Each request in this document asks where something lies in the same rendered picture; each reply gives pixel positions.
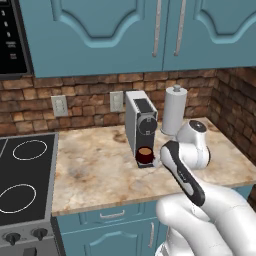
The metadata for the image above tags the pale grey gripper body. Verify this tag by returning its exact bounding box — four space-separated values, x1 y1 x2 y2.
152 157 164 168

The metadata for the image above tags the dark red coffee cup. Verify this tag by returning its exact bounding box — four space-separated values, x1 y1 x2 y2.
135 146 156 165

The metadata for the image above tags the grey coffee machine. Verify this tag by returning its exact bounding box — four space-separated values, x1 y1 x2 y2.
124 90 159 169

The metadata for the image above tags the white paper towel roll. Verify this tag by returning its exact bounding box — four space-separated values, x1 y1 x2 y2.
160 84 189 137

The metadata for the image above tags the teal base cupboard door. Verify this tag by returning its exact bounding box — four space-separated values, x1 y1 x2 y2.
154 218 170 249
59 217 160 256

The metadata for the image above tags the black and grey stove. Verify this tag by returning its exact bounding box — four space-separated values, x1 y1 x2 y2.
0 132 60 256

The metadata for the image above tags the black stove knob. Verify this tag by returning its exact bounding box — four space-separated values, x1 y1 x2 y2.
30 227 49 242
2 231 22 247

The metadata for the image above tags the black microwave oven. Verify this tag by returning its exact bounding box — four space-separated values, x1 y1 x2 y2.
0 0 35 80

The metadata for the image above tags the silver drawer handle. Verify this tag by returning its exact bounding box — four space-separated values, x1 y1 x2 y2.
98 209 126 220

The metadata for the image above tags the silver base cupboard handle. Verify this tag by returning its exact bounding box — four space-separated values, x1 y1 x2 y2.
147 221 156 249

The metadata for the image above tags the white wall socket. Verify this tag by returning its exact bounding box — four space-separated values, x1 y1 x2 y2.
109 90 125 113
50 94 70 118

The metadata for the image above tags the teal wall cupboard door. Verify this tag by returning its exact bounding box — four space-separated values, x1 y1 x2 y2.
162 0 256 72
17 0 170 79

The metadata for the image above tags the silver wall cupboard handle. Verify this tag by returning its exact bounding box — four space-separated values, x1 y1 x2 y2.
151 0 163 58
173 0 187 57

